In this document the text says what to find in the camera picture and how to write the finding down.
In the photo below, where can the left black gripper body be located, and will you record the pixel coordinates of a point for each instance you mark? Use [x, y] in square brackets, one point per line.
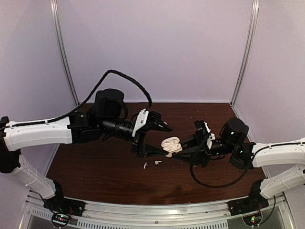
[138, 141]

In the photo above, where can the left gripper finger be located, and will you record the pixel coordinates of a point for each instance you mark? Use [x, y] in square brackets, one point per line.
[149, 151]
[160, 126]

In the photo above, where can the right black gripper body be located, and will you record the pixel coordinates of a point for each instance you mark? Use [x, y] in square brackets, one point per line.
[205, 152]

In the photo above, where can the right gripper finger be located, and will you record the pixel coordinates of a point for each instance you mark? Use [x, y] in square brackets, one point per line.
[188, 155]
[190, 141]

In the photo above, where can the white square charging case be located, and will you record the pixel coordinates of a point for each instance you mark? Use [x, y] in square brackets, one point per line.
[171, 145]

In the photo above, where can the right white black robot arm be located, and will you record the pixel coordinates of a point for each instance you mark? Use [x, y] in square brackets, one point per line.
[250, 155]

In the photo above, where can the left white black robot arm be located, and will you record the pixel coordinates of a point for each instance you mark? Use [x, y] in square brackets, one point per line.
[107, 117]

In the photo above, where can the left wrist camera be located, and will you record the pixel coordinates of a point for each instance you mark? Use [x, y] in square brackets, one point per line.
[143, 119]

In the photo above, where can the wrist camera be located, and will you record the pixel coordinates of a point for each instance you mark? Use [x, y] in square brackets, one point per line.
[143, 119]
[203, 133]

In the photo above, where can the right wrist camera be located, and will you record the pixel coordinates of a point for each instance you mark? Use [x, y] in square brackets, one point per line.
[203, 133]

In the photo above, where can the front aluminium rail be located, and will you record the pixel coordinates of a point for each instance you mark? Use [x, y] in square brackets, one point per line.
[208, 215]

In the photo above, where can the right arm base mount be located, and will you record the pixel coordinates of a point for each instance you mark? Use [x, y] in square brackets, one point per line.
[250, 207]

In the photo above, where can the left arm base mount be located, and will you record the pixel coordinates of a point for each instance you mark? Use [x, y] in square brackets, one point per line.
[62, 208]

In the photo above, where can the right aluminium frame post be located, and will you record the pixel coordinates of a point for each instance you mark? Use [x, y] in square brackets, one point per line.
[246, 55]

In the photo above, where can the aluminium frame post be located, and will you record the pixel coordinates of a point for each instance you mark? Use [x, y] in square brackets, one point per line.
[246, 55]
[62, 51]

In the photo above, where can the left aluminium frame post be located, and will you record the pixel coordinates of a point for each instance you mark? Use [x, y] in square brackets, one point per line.
[62, 51]

